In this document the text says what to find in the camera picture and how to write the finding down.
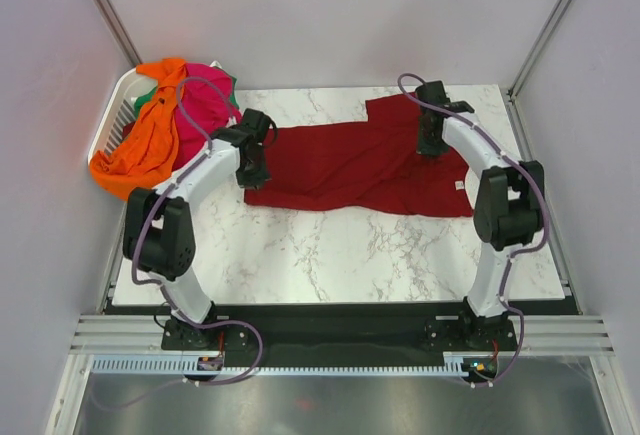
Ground right vertical aluminium post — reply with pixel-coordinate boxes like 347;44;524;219
505;0;575;104

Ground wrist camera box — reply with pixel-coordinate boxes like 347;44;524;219
414;81;475;114
241;108;278;144

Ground vertical aluminium post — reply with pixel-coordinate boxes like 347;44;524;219
93;0;142;66
505;0;575;104

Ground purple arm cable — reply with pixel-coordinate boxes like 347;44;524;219
130;76;242;326
397;72;551;316

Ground aluminium frame rail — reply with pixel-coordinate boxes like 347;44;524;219
71;315;613;355

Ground dark red t shirt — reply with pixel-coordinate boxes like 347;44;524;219
244;95;473;218

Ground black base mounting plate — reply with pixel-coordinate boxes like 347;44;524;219
161;302;519;368

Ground pink t shirt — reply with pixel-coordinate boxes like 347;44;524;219
173;63;242;171

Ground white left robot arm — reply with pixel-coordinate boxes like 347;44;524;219
122;124;277;348

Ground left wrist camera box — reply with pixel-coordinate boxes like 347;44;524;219
241;108;278;144

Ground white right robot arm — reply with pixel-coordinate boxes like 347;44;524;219
418;102;549;349

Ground white plastic laundry basket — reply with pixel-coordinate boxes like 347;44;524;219
88;62;235;180

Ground orange t shirt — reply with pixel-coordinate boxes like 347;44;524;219
89;58;187;200

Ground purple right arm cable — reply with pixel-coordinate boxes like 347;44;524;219
397;72;551;316

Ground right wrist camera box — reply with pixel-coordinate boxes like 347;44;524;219
414;81;475;114

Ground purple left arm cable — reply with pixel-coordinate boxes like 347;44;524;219
130;76;242;326

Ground left vertical aluminium post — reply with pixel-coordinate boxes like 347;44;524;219
93;0;142;66

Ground white slotted cable duct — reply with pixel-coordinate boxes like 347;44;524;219
90;352;500;378

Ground green t shirt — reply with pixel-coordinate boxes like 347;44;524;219
133;72;239;117

